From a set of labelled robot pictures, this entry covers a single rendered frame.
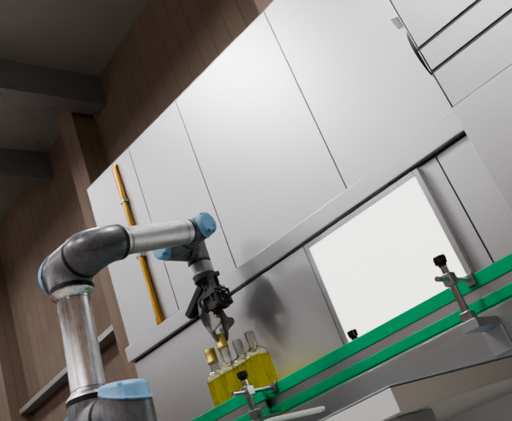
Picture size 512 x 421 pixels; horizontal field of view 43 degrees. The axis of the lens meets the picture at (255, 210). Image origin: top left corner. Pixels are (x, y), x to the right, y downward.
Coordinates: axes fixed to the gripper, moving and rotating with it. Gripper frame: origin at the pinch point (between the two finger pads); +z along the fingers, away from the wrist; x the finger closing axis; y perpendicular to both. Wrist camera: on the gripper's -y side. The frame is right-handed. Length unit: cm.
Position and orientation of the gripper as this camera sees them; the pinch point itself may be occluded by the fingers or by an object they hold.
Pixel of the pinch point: (219, 337)
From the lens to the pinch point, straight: 204.0
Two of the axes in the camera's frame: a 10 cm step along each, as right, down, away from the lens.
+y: 6.8, -5.2, -5.2
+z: 3.3, 8.5, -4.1
